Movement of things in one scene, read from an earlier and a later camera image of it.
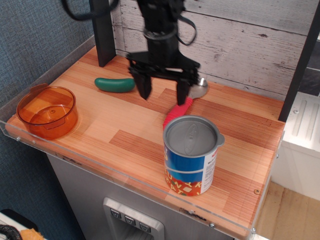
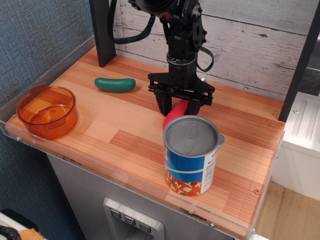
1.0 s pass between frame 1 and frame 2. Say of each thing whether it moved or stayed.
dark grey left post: stayed
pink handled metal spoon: stayed
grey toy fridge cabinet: stayed
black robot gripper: moved
